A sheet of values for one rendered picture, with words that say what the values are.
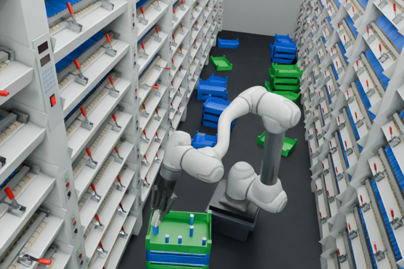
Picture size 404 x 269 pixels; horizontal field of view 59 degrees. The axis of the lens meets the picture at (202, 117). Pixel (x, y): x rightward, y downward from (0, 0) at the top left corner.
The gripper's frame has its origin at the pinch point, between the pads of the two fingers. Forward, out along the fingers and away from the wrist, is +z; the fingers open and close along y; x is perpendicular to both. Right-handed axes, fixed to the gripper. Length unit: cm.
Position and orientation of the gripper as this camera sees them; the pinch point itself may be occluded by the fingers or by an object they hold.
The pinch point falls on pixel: (157, 218)
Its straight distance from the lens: 167.7
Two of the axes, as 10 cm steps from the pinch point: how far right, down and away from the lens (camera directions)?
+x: -4.5, 0.3, -8.9
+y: -8.5, -3.3, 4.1
